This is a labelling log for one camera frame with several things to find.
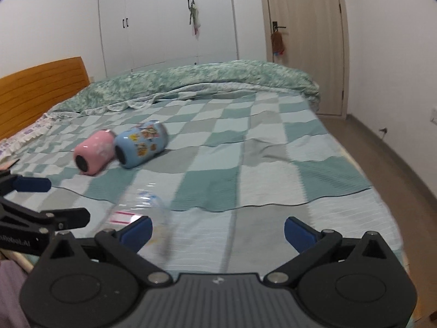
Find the pink cup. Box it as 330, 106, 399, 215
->
73, 130, 116, 175

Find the blue cartoon cup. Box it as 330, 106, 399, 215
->
113, 120, 169, 169

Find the wooden headboard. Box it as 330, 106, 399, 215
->
0, 56, 90, 139

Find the green checkered blanket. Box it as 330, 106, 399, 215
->
9, 92, 403, 274

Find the green floral duvet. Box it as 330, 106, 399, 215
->
47, 60, 321, 118

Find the white wardrobe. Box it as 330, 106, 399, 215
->
99, 0, 238, 76

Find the hanging ornament on wardrobe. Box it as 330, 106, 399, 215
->
187, 0, 201, 38

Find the beige door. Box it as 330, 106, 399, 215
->
261, 0, 349, 117

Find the brown cloth on handle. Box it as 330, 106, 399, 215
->
271, 30, 285, 60

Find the black door handle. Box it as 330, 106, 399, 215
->
272, 21, 286, 32

